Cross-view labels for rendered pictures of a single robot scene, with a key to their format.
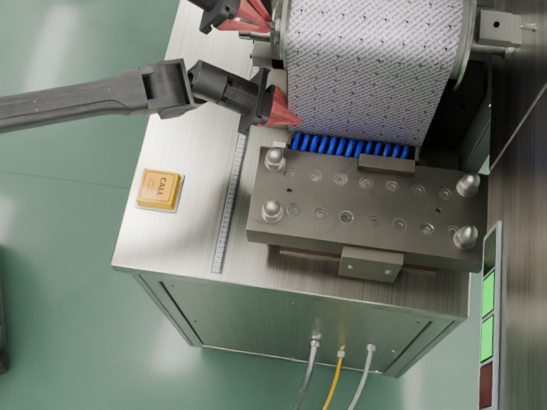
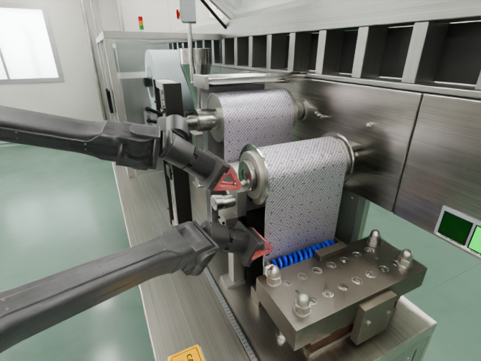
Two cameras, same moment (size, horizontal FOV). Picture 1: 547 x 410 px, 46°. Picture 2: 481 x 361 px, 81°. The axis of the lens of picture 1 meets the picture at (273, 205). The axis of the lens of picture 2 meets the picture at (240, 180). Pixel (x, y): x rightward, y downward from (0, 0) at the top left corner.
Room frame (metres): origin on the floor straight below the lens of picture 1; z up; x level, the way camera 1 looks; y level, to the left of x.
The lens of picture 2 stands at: (0.15, 0.37, 1.52)
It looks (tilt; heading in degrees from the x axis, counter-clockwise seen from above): 25 degrees down; 322
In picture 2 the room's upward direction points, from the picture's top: straight up
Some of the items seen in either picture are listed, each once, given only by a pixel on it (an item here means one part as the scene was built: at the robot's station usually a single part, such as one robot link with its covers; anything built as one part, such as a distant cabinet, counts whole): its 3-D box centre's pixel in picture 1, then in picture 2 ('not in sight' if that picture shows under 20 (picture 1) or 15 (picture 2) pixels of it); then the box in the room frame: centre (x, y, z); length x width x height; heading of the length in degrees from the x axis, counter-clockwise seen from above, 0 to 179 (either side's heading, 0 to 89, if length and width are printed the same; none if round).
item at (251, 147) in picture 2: (291, 21); (253, 174); (0.62, -0.05, 1.25); 0.15 x 0.01 x 0.15; 168
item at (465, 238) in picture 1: (468, 234); (406, 256); (0.33, -0.31, 1.05); 0.04 x 0.04 x 0.04
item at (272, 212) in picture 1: (272, 208); (303, 301); (0.40, 0.00, 1.05); 0.04 x 0.04 x 0.04
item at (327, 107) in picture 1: (358, 114); (303, 224); (0.54, -0.15, 1.11); 0.23 x 0.01 x 0.18; 78
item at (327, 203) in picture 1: (368, 208); (341, 281); (0.41, -0.16, 1.00); 0.40 x 0.16 x 0.06; 78
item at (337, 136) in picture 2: (461, 40); (333, 158); (0.57, -0.29, 1.25); 0.15 x 0.01 x 0.15; 168
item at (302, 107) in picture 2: not in sight; (293, 110); (0.80, -0.38, 1.34); 0.07 x 0.07 x 0.07; 78
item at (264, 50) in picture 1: (271, 74); (231, 238); (0.67, -0.01, 1.05); 0.06 x 0.05 x 0.31; 78
